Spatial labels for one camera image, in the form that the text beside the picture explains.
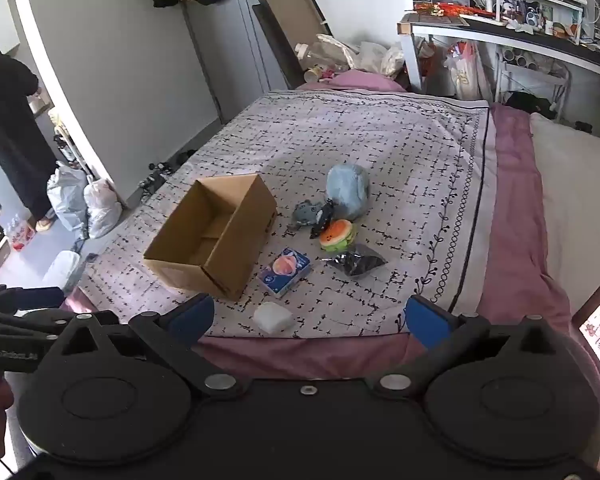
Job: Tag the brown cardboard box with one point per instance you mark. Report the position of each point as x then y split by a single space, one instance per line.
232 260

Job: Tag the black white plush toy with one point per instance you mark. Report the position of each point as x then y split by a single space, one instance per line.
325 220

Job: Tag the white soft packet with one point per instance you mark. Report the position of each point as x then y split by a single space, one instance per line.
273 318

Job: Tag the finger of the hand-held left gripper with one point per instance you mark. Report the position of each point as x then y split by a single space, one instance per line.
25 321
37 299

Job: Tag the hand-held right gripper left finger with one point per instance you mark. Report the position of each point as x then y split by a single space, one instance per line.
194 316

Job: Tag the blue tissue packet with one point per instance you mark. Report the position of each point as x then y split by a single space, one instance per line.
282 272

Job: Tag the white bin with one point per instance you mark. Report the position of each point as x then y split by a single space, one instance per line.
61 271

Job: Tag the grey plastic bag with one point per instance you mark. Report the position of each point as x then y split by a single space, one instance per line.
66 195

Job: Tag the black item in clear bag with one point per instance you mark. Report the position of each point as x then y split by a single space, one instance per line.
359 260

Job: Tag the blue fluffy plush toy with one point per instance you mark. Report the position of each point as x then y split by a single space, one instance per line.
349 190

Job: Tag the grey plush toy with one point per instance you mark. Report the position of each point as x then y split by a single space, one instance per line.
306 214

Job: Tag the heap of clear plastic bags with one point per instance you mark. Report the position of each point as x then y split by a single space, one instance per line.
370 57

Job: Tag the brown board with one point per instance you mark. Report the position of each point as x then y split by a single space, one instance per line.
292 15

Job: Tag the white duvet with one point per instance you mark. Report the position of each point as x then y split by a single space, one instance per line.
580 200

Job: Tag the black cloth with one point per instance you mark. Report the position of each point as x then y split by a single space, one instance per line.
527 102

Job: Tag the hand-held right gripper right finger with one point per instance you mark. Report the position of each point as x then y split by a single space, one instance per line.
424 321

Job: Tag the white desk with dark top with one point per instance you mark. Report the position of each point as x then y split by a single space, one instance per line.
530 37

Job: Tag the white plastic bag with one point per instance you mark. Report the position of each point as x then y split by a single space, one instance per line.
102 207

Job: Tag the white black patterned blanket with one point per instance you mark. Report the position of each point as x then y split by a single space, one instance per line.
380 135

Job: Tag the white shopping bag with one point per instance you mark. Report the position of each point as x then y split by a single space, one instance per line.
462 72

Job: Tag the clear plastic bottle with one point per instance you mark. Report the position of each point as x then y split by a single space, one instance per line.
310 55

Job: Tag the orange green plush toy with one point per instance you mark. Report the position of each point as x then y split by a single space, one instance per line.
337 236

